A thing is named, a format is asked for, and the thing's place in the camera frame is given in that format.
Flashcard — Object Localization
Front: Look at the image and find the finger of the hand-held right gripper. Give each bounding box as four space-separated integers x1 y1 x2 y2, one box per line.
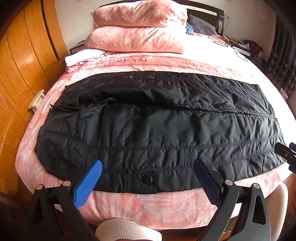
275 142 296 173

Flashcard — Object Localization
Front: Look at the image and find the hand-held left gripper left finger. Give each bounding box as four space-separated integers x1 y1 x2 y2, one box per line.
29 160 103 241

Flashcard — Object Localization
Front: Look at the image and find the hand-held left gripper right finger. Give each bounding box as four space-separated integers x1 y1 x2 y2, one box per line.
193 158 270 241

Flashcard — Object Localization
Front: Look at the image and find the black quilted jacket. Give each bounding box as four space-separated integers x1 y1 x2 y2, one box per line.
34 71 288 194

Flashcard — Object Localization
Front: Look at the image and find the person's right leg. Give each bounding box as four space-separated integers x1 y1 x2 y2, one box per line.
231 182 289 241

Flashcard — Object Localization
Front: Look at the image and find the person's leg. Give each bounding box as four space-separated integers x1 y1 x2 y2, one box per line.
95 217 162 241
231 182 289 241

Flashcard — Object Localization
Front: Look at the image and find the person's left leg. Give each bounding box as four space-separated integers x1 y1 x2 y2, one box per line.
95 217 162 241

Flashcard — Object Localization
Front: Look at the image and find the pink floral bed blanket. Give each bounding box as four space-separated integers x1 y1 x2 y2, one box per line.
15 32 289 230

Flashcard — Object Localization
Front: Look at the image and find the white stool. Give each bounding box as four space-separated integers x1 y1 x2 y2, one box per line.
28 89 45 110

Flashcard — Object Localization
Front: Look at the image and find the dark patterned curtain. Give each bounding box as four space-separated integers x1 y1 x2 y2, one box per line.
266 14 296 93

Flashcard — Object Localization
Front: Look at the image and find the white bedside table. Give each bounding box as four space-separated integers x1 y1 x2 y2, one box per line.
231 44 252 57

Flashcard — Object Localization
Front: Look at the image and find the dark red cloth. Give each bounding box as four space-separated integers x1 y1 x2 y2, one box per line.
244 40 264 55

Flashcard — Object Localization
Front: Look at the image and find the white knitted cloth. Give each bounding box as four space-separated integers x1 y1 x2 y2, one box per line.
65 50 97 67

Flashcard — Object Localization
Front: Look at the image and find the dark bedside cabinet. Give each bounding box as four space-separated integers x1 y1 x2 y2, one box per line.
69 45 86 55

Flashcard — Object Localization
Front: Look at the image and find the wooden wardrobe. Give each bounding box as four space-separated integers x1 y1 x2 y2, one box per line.
0 0 70 186

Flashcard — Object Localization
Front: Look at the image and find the pink plush pillow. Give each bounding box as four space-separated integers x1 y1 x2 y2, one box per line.
84 25 185 54
92 0 188 29

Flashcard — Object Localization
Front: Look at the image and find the dark grey pillow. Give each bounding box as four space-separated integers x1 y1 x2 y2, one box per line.
188 14 219 36

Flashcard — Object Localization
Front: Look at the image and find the dark bed headboard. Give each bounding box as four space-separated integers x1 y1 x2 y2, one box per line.
111 0 225 37

